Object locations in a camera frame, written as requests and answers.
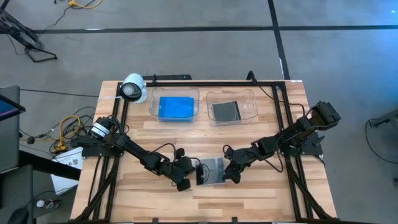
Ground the clear plastic bin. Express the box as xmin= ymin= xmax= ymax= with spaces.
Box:
xmin=149 ymin=86 xmax=200 ymax=123
xmin=206 ymin=88 xmax=259 ymax=127

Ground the black metal floor stand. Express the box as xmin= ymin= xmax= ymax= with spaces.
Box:
xmin=0 ymin=0 xmax=58 ymax=63

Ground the black stand foot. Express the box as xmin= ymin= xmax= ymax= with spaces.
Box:
xmin=368 ymin=108 xmax=398 ymax=129

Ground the white printed paper sheet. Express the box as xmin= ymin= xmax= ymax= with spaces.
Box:
xmin=50 ymin=146 xmax=85 ymax=196

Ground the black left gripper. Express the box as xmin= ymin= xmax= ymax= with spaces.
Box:
xmin=161 ymin=147 xmax=206 ymax=192

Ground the black power strip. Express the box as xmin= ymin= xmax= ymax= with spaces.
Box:
xmin=142 ymin=73 xmax=193 ymax=81

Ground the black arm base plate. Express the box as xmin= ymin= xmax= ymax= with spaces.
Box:
xmin=278 ymin=132 xmax=324 ymax=156
xmin=71 ymin=133 xmax=126 ymax=157

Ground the tablet screen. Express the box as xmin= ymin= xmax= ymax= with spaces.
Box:
xmin=0 ymin=94 xmax=26 ymax=122

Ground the white cylindrical lamp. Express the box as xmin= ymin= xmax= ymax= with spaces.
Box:
xmin=119 ymin=73 xmax=149 ymax=104

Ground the black aluminium table frame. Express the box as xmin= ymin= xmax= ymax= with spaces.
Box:
xmin=74 ymin=80 xmax=338 ymax=224

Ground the grey cabinet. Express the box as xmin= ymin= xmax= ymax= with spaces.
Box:
xmin=0 ymin=85 xmax=21 ymax=174

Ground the black frame cable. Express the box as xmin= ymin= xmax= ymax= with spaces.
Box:
xmin=246 ymin=70 xmax=312 ymax=110

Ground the yellow floor cable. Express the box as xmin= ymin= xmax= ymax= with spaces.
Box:
xmin=67 ymin=0 xmax=104 ymax=9

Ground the black computer mouse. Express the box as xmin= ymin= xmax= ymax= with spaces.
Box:
xmin=7 ymin=207 xmax=30 ymax=224

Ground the yellow coiled cable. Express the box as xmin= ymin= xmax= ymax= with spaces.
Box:
xmin=55 ymin=114 xmax=82 ymax=154

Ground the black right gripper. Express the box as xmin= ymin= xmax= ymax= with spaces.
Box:
xmin=222 ymin=145 xmax=259 ymax=184

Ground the small dark object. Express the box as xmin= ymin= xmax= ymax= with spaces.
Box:
xmin=45 ymin=198 xmax=62 ymax=210

